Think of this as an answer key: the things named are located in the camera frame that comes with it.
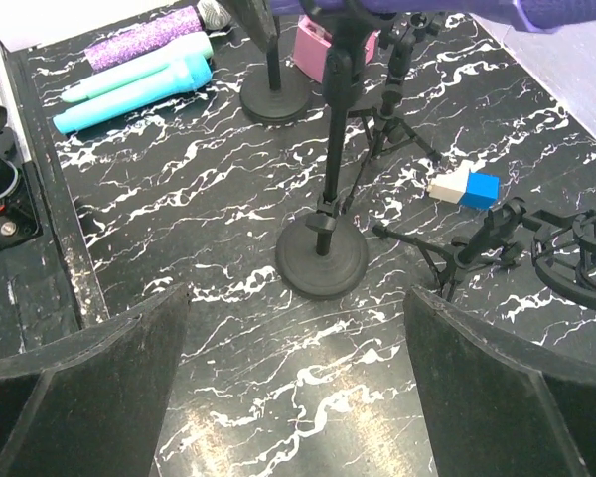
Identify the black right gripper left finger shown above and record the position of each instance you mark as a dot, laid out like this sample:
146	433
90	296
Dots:
93	403

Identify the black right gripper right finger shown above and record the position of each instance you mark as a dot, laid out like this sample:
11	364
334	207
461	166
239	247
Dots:
495	404

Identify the black tripod stand with ring clamp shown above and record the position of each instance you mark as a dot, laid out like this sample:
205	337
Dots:
386	130

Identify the mint green microphone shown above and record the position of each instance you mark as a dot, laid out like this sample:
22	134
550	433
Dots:
139	68

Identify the solid purple microphone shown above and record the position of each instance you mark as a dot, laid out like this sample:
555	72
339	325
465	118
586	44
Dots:
536	16

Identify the glitter purple silver-head microphone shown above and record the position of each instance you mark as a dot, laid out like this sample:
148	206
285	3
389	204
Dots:
204	16

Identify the cyan blue microphone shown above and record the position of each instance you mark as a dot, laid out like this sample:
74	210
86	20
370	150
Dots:
187	74

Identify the black round-base clip stand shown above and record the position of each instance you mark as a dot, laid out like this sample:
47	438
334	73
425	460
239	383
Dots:
274	94

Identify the blue and white block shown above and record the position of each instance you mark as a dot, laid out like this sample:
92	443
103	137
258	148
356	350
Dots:
465	187

